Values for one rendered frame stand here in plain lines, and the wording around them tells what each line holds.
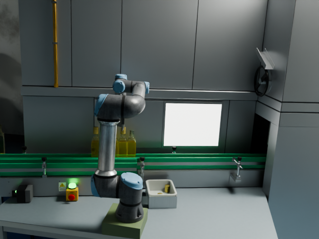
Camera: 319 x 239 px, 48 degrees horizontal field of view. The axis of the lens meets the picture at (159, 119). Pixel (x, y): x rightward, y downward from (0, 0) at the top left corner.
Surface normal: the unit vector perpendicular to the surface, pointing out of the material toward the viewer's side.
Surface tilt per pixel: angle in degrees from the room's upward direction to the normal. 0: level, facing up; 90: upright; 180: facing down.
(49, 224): 0
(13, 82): 90
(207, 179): 90
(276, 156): 90
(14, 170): 90
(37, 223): 0
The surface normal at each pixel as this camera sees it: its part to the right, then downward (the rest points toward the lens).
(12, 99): -0.16, 0.23
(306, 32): 0.13, 0.25
